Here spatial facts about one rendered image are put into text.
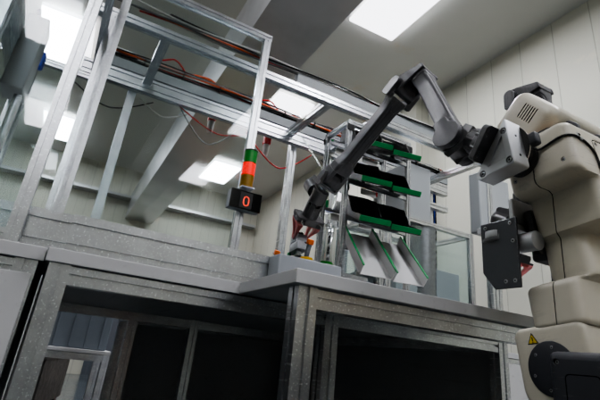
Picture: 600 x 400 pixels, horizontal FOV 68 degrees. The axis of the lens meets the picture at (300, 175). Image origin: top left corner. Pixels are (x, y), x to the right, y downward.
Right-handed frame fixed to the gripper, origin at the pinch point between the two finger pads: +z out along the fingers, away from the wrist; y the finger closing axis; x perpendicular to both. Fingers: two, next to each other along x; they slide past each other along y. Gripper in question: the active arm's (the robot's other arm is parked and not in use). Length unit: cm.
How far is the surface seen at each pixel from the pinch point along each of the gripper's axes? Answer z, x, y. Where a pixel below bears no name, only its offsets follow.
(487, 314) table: -22, 61, -23
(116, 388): 122, -42, 32
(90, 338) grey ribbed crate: 154, -109, 42
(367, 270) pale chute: 0.5, 11.9, -24.3
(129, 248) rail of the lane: 1, 27, 57
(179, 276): 0, 36, 46
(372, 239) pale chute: -3.0, -7.9, -35.3
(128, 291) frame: 5, 39, 56
